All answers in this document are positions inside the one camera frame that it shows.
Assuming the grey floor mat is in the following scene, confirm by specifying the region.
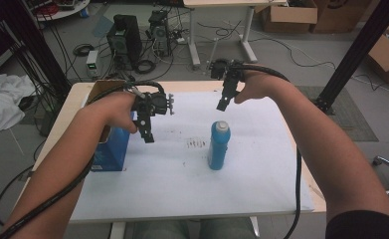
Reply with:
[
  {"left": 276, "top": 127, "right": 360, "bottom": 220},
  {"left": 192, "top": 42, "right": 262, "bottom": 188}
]
[{"left": 294, "top": 85, "right": 379, "bottom": 143}]

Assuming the open blue cardboard box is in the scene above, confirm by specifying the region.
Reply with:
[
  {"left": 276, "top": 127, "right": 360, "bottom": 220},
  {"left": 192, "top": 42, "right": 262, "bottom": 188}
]
[{"left": 86, "top": 79, "right": 138, "bottom": 173}]

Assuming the black computer tower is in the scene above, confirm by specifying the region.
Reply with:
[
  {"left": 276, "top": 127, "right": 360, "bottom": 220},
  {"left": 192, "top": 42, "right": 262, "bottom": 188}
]
[{"left": 105, "top": 13, "right": 143, "bottom": 71}]

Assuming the black metal stand post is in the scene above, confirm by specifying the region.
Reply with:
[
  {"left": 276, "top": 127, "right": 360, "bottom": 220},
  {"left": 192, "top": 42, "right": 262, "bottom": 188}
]
[
  {"left": 2, "top": 0, "right": 73, "bottom": 98},
  {"left": 313, "top": 0, "right": 389, "bottom": 116}
]

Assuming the coiled black cable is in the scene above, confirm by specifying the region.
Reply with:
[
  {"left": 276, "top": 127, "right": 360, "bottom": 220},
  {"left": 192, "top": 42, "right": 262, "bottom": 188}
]
[
  {"left": 73, "top": 43, "right": 96, "bottom": 57},
  {"left": 133, "top": 58, "right": 157, "bottom": 75}
]

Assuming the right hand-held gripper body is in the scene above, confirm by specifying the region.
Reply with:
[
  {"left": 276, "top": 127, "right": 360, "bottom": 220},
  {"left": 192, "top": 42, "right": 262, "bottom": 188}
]
[{"left": 209, "top": 58, "right": 247, "bottom": 98}]

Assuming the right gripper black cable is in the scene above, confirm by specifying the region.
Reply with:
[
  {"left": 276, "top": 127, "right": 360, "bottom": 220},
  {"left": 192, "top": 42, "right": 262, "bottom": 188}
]
[{"left": 238, "top": 63, "right": 303, "bottom": 239}]

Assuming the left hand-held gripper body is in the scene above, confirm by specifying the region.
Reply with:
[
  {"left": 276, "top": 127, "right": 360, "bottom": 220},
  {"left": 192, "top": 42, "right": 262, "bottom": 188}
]
[{"left": 131, "top": 91, "right": 176, "bottom": 131}]

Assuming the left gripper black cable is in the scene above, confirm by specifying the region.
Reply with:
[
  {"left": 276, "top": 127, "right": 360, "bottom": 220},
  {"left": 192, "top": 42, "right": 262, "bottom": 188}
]
[{"left": 0, "top": 80, "right": 167, "bottom": 239}]

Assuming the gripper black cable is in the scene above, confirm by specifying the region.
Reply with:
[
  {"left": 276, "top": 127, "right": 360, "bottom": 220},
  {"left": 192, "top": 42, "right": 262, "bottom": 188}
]
[
  {"left": 0, "top": 80, "right": 167, "bottom": 239},
  {"left": 238, "top": 63, "right": 303, "bottom": 239}
]

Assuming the person's black sleeve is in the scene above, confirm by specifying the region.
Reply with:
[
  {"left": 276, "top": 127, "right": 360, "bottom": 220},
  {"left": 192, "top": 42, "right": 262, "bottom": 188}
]
[{"left": 325, "top": 209, "right": 389, "bottom": 239}]

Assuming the white table mat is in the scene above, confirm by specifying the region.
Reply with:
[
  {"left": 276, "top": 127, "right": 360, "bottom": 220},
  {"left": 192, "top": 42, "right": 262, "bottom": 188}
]
[{"left": 70, "top": 91, "right": 315, "bottom": 223}]

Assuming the white-legged desk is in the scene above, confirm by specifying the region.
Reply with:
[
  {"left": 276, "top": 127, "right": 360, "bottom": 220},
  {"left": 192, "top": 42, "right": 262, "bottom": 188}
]
[{"left": 182, "top": 0, "right": 288, "bottom": 68}]

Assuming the round white table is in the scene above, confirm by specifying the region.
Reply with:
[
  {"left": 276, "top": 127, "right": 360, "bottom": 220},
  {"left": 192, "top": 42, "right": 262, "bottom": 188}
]
[{"left": 32, "top": 0, "right": 92, "bottom": 22}]

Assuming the white power supply unit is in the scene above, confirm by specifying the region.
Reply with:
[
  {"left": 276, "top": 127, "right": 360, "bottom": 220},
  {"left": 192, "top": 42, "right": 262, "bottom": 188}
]
[{"left": 85, "top": 49, "right": 100, "bottom": 80}]

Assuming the light wooden table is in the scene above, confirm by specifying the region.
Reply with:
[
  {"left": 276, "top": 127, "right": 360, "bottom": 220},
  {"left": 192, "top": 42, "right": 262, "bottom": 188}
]
[{"left": 16, "top": 80, "right": 327, "bottom": 239}]

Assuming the white crumpled cloth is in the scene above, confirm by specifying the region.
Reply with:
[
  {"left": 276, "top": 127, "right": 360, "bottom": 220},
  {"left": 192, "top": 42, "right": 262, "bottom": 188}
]
[{"left": 0, "top": 73, "right": 37, "bottom": 133}]

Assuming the person's right hand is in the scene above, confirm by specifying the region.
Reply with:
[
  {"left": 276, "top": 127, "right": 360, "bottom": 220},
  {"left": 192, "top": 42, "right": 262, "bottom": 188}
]
[{"left": 233, "top": 70, "right": 285, "bottom": 106}]

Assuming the open-frame computer case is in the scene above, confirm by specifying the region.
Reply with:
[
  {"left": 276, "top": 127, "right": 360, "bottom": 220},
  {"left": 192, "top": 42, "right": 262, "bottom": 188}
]
[{"left": 147, "top": 9, "right": 172, "bottom": 58}]

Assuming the blue plastic bottle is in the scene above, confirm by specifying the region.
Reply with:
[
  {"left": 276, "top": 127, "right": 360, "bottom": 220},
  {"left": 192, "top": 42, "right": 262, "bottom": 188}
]
[{"left": 207, "top": 119, "right": 232, "bottom": 171}]

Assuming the person's left hand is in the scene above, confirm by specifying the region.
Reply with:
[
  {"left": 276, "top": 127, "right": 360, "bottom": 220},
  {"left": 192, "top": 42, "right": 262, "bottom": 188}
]
[{"left": 93, "top": 91, "right": 140, "bottom": 134}]

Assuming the open brown cardboard box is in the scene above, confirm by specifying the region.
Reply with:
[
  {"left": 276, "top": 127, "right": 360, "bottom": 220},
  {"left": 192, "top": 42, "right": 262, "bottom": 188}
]
[{"left": 366, "top": 16, "right": 389, "bottom": 85}]

